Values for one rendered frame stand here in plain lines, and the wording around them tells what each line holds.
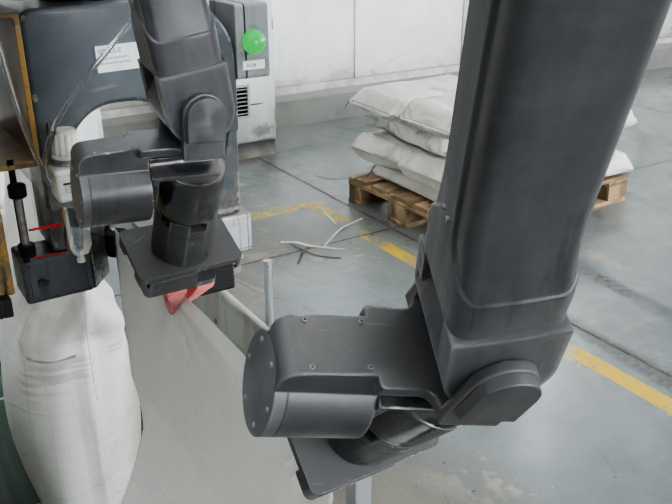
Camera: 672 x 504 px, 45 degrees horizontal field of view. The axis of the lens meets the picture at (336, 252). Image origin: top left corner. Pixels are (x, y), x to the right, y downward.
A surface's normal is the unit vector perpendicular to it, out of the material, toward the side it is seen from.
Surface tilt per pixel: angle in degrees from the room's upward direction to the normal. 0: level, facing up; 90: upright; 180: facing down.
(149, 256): 27
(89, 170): 95
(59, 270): 90
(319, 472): 46
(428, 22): 90
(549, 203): 119
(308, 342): 32
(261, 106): 90
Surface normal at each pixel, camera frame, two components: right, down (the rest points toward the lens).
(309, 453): 0.39, -0.40
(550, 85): 0.11, 0.80
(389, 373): 0.37, -0.60
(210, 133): 0.44, 0.44
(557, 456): 0.00, -0.92
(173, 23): 0.36, 0.25
